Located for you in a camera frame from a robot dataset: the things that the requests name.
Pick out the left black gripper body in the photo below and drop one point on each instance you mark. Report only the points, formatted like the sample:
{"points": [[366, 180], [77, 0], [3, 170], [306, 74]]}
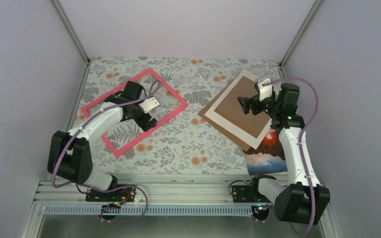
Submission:
{"points": [[141, 122]]}

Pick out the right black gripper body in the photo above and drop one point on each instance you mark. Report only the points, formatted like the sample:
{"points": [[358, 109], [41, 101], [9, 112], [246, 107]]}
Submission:
{"points": [[256, 109]]}

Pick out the white mat board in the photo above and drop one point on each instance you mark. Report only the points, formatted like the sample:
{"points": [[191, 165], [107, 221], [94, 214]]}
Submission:
{"points": [[253, 141]]}

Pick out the pink wooden picture frame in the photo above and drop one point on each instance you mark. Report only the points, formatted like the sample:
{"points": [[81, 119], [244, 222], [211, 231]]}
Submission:
{"points": [[183, 105]]}

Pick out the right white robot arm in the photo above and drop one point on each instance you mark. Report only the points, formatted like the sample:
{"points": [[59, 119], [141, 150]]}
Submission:
{"points": [[304, 199]]}

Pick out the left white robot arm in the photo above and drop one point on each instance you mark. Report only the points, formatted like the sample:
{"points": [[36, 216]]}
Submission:
{"points": [[70, 157]]}

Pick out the volcano landscape photo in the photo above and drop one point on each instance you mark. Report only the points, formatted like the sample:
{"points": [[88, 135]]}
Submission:
{"points": [[268, 157]]}

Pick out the brown backing board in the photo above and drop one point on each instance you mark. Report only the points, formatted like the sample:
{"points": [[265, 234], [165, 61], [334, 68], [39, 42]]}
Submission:
{"points": [[232, 111]]}

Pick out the floral patterned table mat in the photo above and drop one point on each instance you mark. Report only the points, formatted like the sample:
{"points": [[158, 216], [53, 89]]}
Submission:
{"points": [[187, 144]]}

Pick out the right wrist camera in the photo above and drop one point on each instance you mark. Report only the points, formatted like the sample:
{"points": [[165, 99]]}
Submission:
{"points": [[264, 88]]}

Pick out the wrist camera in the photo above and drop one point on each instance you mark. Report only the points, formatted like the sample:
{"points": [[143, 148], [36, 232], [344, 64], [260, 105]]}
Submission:
{"points": [[149, 104], [264, 88]]}

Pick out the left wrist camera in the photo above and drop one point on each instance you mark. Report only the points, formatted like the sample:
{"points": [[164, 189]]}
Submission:
{"points": [[149, 104]]}

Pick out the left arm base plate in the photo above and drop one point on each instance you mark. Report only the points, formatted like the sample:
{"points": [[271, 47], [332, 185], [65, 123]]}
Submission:
{"points": [[127, 193]]}

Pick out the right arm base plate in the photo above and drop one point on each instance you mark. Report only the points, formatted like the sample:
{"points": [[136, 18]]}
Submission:
{"points": [[243, 194]]}

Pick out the left aluminium corner post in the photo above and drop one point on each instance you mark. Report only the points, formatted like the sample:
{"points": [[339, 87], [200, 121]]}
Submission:
{"points": [[69, 27]]}

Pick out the aluminium corner post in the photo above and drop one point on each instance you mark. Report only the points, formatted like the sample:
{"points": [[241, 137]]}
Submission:
{"points": [[303, 28], [69, 27]]}

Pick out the right aluminium corner post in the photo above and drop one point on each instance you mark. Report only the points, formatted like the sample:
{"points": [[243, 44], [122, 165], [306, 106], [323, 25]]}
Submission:
{"points": [[303, 28]]}

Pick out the aluminium rail beam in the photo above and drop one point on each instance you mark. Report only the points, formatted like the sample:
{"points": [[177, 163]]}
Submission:
{"points": [[158, 192]]}

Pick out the slotted cable duct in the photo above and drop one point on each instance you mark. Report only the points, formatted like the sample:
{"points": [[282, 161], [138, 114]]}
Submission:
{"points": [[151, 210]]}

